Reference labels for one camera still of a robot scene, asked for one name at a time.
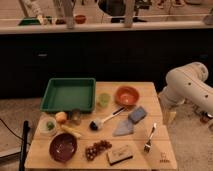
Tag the bunch of dark grapes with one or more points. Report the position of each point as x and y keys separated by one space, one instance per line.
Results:
x=96 y=149

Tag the black and tan eraser block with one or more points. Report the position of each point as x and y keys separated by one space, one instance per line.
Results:
x=119 y=154

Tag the orange bowl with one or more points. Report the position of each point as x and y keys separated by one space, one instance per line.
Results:
x=126 y=96

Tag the dish brush white handle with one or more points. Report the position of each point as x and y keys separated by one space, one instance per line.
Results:
x=97 y=123

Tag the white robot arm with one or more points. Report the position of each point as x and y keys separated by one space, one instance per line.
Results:
x=186 y=83

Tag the grey blue towel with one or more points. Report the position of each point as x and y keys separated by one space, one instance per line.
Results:
x=123 y=128

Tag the green plastic tray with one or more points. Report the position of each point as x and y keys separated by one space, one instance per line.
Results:
x=66 y=94

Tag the silver fork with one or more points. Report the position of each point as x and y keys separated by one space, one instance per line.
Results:
x=148 y=144

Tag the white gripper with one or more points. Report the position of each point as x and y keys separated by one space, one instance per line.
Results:
x=169 y=99

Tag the purple bowl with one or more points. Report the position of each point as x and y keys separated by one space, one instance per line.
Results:
x=63 y=147

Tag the yellow banana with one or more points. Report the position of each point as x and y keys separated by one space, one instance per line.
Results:
x=71 y=131

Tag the background green tray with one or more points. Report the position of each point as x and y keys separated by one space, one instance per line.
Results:
x=29 y=21

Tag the black stand post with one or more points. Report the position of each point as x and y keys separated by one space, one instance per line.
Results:
x=23 y=152

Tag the orange peach fruit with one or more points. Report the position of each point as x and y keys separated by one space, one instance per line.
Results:
x=61 y=117

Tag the background red bowl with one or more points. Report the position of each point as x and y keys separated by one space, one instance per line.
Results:
x=80 y=19

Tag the green cup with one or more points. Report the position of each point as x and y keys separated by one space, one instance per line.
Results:
x=103 y=100

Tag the clear container with green item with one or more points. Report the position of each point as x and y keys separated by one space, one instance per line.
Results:
x=47 y=126

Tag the small metal can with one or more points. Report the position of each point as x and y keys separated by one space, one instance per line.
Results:
x=76 y=116

